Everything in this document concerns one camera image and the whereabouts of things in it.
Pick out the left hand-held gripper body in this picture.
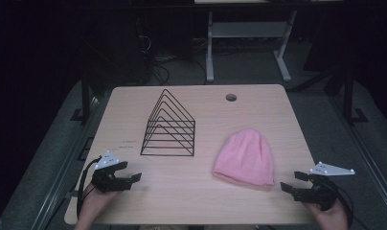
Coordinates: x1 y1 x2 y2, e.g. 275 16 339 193
91 149 132 194

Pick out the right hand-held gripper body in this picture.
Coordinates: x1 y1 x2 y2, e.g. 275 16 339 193
293 161 356 212

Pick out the pink knit beanie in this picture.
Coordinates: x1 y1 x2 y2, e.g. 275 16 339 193
212 128 276 189

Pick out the black wire rack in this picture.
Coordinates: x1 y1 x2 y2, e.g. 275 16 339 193
140 88 196 157

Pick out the person's left hand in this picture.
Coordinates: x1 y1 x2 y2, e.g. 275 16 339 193
74 183 121 230

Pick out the person's right hand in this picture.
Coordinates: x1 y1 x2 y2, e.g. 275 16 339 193
305 199 350 230

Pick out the black metal stand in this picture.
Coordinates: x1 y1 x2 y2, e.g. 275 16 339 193
70 65 102 123
339 65 370 125

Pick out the black cable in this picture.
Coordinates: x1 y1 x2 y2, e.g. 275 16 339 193
322 174 355 228
76 156 103 219

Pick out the tangle of floor cables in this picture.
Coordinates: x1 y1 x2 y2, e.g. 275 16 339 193
135 33 209 85

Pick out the white metal desk frame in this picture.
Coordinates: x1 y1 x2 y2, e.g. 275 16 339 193
205 10 299 83

